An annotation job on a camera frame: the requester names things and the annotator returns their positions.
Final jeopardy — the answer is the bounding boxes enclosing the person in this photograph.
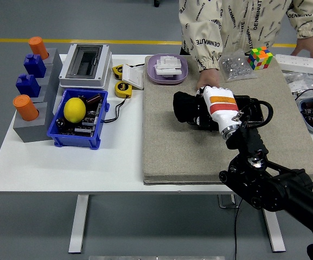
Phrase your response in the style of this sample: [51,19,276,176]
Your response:
[178,0,313,72]

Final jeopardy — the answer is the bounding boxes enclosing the white electrical box grey cover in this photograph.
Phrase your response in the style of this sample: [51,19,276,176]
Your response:
[59,43,113,90]

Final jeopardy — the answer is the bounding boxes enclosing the grey-brown mat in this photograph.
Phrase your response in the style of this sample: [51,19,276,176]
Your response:
[142,55,313,186]

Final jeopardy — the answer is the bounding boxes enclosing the yellow lemon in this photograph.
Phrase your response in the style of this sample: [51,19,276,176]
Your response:
[63,97,87,124]

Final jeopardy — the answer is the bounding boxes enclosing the black cable under table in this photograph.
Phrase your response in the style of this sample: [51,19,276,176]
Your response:
[233,197,245,260]

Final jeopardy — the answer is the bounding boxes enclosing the white power strip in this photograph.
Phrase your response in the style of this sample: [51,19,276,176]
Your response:
[275,54,313,76]

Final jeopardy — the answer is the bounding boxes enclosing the circuit board with capacitors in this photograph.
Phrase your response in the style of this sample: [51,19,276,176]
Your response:
[55,93,104,137]

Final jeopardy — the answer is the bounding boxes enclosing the orange cylinder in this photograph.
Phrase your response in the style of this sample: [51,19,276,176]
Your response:
[12,94,40,121]
[28,36,49,60]

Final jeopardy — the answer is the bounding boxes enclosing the blue block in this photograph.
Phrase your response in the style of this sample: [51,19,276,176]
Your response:
[23,54,47,79]
[16,74,41,98]

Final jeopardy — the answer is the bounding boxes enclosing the grey stepped block holder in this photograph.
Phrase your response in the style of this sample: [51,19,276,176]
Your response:
[12,48,64,143]

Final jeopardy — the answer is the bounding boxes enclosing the clear bag of metal nuts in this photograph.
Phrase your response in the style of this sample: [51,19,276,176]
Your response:
[219,50,259,83]

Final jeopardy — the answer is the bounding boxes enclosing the blue plastic bin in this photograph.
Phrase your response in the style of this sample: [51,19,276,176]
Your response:
[47,88,110,150]

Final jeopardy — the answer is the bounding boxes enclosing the white wall switch plate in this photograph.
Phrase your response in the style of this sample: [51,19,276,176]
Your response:
[122,64,145,90]

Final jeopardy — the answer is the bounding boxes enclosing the person's left hand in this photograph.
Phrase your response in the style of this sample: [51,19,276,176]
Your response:
[291,35,313,59]

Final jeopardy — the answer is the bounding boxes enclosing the black looped cable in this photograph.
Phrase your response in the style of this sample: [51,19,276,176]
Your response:
[296,88,313,102]

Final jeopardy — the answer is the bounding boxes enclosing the white table leg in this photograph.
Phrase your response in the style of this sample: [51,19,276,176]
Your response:
[68,194,90,254]
[261,210,286,253]

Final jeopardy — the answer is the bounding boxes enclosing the colourful puzzle cube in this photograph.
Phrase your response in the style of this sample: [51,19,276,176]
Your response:
[247,46,274,71]

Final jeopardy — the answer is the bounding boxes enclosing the thin black wire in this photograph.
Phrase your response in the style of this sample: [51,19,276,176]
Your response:
[101,95,131,124]

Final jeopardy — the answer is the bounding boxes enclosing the clear plastic bags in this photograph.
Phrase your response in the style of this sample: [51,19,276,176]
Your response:
[283,70,313,96]

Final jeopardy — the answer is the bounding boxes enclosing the purple bowl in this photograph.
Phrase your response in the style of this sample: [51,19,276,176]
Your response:
[146,53,189,85]

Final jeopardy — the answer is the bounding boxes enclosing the white switch parts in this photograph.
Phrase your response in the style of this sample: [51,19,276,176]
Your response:
[153,55,183,79]

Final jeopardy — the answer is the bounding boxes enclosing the metal bracket under table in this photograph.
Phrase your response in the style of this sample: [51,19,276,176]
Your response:
[218,194,240,209]

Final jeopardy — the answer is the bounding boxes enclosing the yellow tape measure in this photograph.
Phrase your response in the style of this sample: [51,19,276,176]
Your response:
[112,64,125,80]
[114,81,133,98]

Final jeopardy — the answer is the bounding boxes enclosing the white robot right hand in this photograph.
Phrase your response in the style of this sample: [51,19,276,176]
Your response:
[193,86,241,134]

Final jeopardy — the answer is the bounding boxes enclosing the person's right hand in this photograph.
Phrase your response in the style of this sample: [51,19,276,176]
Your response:
[196,68,221,92]

